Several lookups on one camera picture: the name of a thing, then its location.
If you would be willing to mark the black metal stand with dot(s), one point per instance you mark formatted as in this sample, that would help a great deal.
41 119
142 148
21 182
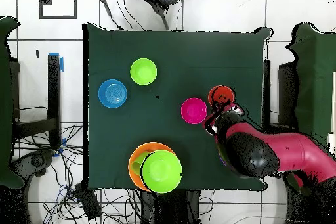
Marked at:
53 90

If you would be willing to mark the dark green table cloth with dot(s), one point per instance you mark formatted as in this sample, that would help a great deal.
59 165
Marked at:
157 50

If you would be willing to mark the large green bowl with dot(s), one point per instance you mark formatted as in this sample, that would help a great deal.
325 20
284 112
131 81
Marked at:
161 171

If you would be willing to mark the white box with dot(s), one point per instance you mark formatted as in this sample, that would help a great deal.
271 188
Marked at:
332 140

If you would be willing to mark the pink bowl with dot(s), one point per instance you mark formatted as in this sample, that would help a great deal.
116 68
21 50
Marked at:
194 111

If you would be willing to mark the blue tape strip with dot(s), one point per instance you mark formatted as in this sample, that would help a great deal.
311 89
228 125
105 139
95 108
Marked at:
62 64

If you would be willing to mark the blue bowl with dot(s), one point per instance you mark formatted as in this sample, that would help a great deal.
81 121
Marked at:
112 94

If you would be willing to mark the small green bowl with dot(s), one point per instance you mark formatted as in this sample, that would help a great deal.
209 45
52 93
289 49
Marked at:
143 71

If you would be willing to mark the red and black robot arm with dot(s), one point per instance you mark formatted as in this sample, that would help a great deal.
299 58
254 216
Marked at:
288 150

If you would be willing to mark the green cup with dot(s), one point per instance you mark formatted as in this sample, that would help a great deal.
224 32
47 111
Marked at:
137 165

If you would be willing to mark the black power strip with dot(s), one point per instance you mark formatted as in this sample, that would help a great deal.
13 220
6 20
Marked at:
88 203

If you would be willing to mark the large orange bowl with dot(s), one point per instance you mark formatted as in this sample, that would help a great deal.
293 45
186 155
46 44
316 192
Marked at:
135 179

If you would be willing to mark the red-orange cup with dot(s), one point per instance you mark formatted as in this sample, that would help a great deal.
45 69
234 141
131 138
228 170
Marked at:
220 94

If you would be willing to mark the green cloth covered side table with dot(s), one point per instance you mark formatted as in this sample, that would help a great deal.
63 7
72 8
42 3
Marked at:
5 103
315 76

